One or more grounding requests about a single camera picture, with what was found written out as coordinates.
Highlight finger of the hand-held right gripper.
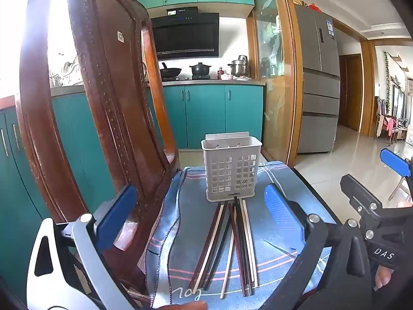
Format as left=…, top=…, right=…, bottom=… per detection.
left=380, top=148, right=413, bottom=178
left=340, top=174, right=383, bottom=215

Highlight black wok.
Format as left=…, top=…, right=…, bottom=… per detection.
left=159, top=63, right=182, bottom=79

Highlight black range hood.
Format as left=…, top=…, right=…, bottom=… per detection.
left=151, top=6, right=220, bottom=60

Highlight person's right hand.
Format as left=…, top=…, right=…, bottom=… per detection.
left=374, top=200, right=413, bottom=290

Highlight gas stove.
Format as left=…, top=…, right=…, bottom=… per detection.
left=160, top=75, right=212, bottom=81

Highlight black cooking pot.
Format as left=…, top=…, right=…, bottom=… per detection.
left=189, top=62, right=212, bottom=76

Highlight teal base cabinets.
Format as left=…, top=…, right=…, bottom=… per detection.
left=0, top=92, right=117, bottom=298
left=147, top=84, right=265, bottom=151

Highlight green leaf garland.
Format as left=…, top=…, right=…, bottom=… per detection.
left=383, top=52, right=392, bottom=113

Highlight wooden framed glass door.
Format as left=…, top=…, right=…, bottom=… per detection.
left=247, top=0, right=304, bottom=168

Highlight white plastic utensil basket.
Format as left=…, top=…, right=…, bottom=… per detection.
left=201, top=132, right=263, bottom=203

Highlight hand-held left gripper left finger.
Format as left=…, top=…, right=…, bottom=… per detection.
left=26, top=185, right=139, bottom=310

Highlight blue striped cloth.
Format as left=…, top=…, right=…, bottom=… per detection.
left=142, top=161, right=336, bottom=310

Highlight person's left hand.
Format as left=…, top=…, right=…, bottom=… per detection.
left=155, top=300, right=209, bottom=310

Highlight grey refrigerator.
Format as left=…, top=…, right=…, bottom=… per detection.
left=293, top=5, right=341, bottom=154

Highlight carved wooden chair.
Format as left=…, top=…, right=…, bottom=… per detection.
left=14, top=0, right=181, bottom=301

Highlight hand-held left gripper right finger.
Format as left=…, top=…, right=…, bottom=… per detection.
left=258, top=183, right=376, bottom=310

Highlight pile of mixed chopsticks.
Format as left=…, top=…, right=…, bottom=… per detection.
left=189, top=198, right=259, bottom=299

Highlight stainless steel pot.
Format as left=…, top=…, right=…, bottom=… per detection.
left=228, top=55, right=250, bottom=76

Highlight distant wooden chair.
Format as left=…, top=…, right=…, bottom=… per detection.
left=374, top=96, right=389, bottom=139

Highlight brown wooden door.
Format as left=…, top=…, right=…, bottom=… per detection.
left=339, top=53, right=363, bottom=133

